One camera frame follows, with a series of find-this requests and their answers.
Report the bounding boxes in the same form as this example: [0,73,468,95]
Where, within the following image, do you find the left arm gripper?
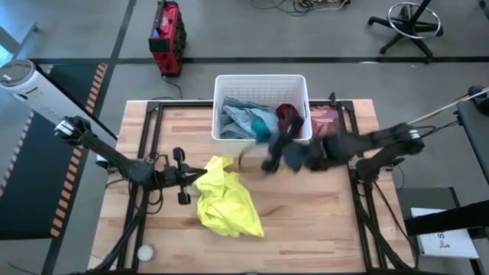
[154,147,208,205]

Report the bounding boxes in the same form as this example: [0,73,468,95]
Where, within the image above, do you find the yellow garment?
[194,155,265,238]

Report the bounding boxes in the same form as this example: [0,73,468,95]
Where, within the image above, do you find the black garment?
[261,116,311,176]

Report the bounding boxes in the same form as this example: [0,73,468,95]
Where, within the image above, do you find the maroon garment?
[275,103,305,138]

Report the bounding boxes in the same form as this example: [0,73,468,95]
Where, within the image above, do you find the large blue-grey garment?
[219,95,268,141]

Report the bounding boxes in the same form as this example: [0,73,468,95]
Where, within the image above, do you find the teal garment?
[251,121,273,144]

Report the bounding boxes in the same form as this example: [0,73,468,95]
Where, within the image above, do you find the small blue-grey garment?
[225,105,280,133]

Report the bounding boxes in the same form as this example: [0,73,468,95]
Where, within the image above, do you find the white perforated plastic basket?
[211,73,313,158]

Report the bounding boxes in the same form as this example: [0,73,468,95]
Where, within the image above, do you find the white round puck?
[137,244,155,263]

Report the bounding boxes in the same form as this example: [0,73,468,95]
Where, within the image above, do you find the dark grey floor panel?
[396,186,463,215]

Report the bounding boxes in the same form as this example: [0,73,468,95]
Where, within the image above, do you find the red and black toolbox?
[147,0,187,77]

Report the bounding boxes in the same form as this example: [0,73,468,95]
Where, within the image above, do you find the white pole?
[407,86,489,125]

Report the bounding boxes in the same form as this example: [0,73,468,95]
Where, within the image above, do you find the black blurred bar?
[403,199,489,237]

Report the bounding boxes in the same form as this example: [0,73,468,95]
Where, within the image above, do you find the black hazard-striped floor mat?
[47,63,110,115]
[0,110,87,241]

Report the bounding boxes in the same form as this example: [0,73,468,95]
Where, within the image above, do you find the white paper sheet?
[410,207,480,260]

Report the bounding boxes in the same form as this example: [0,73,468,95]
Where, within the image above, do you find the grey bench with black edge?
[454,86,489,186]

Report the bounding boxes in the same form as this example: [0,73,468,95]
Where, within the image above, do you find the black office stool base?
[367,0,445,65]

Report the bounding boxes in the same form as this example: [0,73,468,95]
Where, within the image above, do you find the white tower fan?
[0,58,118,152]

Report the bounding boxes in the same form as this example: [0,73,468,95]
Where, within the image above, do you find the black metal rig frame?
[89,91,419,275]

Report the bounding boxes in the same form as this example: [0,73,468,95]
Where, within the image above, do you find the black toolbox power cable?
[160,75,184,101]

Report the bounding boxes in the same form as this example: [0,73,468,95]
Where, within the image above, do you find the tangled floor cables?
[250,0,351,17]

